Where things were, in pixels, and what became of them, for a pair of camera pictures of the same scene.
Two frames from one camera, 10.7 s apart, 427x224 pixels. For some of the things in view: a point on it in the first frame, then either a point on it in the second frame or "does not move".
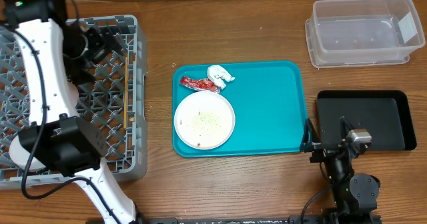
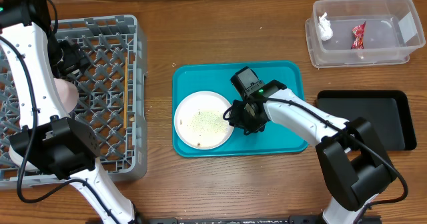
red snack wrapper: x=200 y=84 → x=357 y=37
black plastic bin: x=386 y=115 does not move
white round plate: x=204 y=121 does not move
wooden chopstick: x=125 y=93 does not move
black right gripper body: x=325 y=151 → x=242 y=119
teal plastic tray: x=269 y=100 does not move
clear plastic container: x=344 y=32 does not move
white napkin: x=217 y=75 → x=325 y=27
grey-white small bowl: x=21 y=156 does not move
